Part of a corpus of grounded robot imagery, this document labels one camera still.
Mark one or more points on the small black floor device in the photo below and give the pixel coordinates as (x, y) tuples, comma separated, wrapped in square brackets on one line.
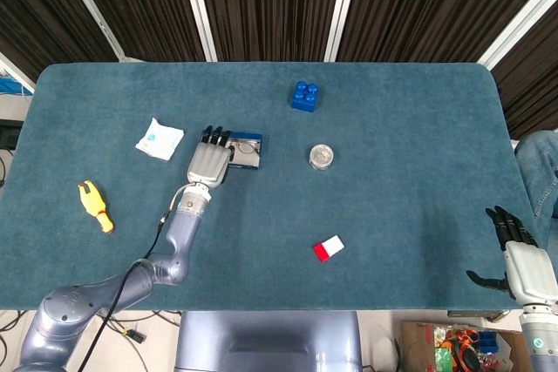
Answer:
[(137, 337)]

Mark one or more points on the cardboard box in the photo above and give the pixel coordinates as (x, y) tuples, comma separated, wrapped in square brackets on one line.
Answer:
[(418, 346)]

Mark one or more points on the blue building block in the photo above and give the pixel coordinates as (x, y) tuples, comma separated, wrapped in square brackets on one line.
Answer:
[(305, 97)]

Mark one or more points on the blue plastic tray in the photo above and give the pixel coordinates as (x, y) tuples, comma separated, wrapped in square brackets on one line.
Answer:
[(11, 84)]

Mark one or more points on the blue glasses case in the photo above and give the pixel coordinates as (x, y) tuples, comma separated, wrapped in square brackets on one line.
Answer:
[(246, 136)]

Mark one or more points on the grey metal table bracket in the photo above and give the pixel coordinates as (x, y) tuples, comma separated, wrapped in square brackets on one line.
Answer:
[(471, 314)]

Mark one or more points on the green packet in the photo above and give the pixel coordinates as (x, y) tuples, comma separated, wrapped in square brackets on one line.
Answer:
[(445, 358)]

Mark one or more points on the yellow rubber chicken toy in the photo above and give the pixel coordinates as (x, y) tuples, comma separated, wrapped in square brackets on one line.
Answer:
[(93, 206)]

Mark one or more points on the teal table cloth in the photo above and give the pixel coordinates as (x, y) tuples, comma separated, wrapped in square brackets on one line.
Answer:
[(392, 171)]

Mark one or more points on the white tissue packet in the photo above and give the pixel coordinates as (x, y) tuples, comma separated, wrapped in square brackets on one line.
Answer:
[(159, 140)]

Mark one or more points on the clear round jar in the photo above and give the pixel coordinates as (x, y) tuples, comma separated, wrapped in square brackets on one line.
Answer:
[(322, 157)]

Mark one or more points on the blue-grey robot torso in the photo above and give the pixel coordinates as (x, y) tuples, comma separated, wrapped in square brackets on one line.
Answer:
[(268, 341)]

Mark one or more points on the dark brown curtain panel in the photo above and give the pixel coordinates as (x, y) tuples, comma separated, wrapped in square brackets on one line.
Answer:
[(144, 2), (427, 2), (534, 80), (270, 2), (30, 6)]

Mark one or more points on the red and white block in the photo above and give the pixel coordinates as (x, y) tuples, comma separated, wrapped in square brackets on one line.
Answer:
[(329, 248)]

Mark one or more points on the left black-fingered robot hand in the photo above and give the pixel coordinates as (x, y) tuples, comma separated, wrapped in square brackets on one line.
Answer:
[(211, 163)]

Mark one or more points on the person's leg in jeans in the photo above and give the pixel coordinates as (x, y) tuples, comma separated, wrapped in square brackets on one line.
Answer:
[(540, 163)]

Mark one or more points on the white partition post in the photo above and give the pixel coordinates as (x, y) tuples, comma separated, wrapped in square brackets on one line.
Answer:
[(15, 71), (342, 6), (519, 23), (198, 6), (89, 6)]

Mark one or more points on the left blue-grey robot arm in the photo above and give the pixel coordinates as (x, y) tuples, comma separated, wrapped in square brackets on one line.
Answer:
[(183, 232)]

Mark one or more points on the wire-rimmed eyeglasses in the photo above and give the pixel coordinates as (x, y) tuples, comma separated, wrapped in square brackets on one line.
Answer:
[(246, 147)]

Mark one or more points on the right black-fingered robot hand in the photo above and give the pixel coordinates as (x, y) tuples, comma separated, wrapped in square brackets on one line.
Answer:
[(532, 274)]

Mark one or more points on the small blue plastic bin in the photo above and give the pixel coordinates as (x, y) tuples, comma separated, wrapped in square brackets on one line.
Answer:
[(488, 341)]

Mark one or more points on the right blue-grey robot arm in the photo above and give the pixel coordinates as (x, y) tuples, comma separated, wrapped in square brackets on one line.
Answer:
[(542, 341)]

